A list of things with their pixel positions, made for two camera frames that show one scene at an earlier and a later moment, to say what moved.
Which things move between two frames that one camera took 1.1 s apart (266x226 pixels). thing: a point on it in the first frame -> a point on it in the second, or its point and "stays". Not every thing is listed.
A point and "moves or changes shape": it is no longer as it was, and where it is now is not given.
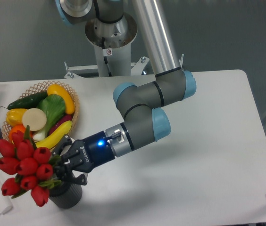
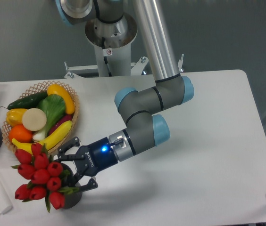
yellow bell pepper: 14,117 stays
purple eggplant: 66,119 stays
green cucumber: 29,101 stays
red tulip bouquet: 31,164 moves or changes shape
